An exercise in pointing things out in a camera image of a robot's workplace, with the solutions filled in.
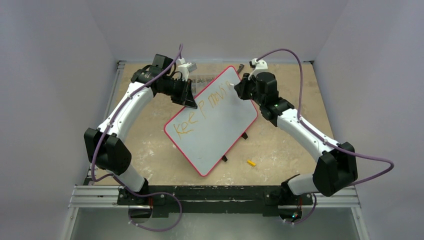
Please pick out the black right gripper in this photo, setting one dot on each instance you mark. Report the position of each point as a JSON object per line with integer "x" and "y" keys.
{"x": 243, "y": 88}

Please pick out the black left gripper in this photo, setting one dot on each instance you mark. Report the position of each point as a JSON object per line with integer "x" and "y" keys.
{"x": 186, "y": 98}

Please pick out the pink framed whiteboard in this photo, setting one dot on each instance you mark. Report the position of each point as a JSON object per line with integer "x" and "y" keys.
{"x": 203, "y": 135}

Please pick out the yellow marker cap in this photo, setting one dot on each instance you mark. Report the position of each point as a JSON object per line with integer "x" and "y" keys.
{"x": 251, "y": 163}

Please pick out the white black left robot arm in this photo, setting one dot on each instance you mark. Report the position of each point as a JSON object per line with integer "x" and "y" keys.
{"x": 105, "y": 145}

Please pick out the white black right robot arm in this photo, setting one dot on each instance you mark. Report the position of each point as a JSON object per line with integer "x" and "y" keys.
{"x": 335, "y": 167}

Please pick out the black metal rod tool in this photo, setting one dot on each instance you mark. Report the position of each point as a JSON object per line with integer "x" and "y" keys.
{"x": 240, "y": 68}

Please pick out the clear plastic screw box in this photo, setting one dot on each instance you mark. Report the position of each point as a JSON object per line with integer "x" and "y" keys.
{"x": 202, "y": 76}

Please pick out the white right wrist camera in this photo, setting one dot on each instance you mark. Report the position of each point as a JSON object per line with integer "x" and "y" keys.
{"x": 257, "y": 66}

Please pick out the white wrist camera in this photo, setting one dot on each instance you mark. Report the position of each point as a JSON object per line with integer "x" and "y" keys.
{"x": 185, "y": 68}
{"x": 257, "y": 66}

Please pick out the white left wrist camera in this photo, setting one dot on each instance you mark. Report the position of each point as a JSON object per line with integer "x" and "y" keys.
{"x": 185, "y": 68}

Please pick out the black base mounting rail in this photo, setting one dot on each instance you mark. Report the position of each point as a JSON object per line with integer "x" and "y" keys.
{"x": 266, "y": 200}

